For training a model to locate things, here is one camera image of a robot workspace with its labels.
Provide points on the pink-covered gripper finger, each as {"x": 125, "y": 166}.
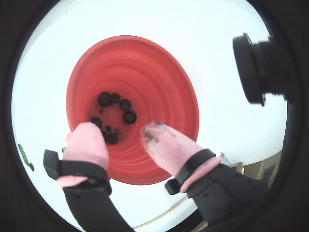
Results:
{"x": 169, "y": 147}
{"x": 84, "y": 145}

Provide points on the red collapsible silicone cup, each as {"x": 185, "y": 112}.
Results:
{"x": 149, "y": 72}

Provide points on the large green leaf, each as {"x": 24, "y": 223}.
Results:
{"x": 23, "y": 153}

